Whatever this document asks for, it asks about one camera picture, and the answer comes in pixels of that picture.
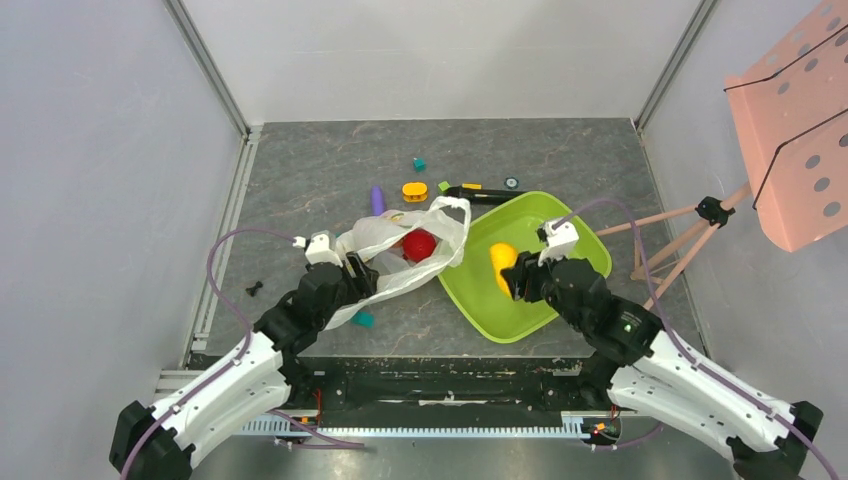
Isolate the teal block near base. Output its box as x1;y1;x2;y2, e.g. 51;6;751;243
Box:
351;310;375;328

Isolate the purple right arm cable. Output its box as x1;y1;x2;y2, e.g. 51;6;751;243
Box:
553;197;843;480

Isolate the red fake apple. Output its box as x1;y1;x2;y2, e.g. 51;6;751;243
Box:
401;229;438;263

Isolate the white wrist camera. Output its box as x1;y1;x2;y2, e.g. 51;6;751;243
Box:
536;218;579;266
292;230;343;267

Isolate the black marker pen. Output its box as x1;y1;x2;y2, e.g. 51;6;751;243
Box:
443;186;523;206

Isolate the pink music stand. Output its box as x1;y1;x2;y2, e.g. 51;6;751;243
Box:
596;0;848;338

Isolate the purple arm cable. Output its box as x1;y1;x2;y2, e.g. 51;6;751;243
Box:
119;228;313;480
553;197;843;480

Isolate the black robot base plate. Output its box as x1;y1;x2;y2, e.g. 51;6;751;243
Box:
185;354;645;413

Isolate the yellow oval toy piece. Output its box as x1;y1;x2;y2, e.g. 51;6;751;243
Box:
401;182;429;203

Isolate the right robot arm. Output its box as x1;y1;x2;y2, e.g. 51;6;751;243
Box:
493;252;823;479

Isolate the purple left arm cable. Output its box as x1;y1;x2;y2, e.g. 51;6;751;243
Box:
119;228;313;480

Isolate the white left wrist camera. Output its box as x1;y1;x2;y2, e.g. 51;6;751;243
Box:
292;230;343;267

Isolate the yellow fake lemon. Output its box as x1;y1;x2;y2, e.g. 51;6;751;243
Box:
489;242;519;299

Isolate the green plastic tray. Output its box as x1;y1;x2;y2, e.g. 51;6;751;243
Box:
439;192;619;344

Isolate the purple toy eggplant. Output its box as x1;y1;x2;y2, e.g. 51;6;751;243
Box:
370;185;387;216

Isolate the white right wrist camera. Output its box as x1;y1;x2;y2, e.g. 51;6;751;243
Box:
536;218;579;266

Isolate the white plastic bag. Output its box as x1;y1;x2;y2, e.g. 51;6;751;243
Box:
326;196;471;330

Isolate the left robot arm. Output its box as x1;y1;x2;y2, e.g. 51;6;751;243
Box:
108;253;379;479

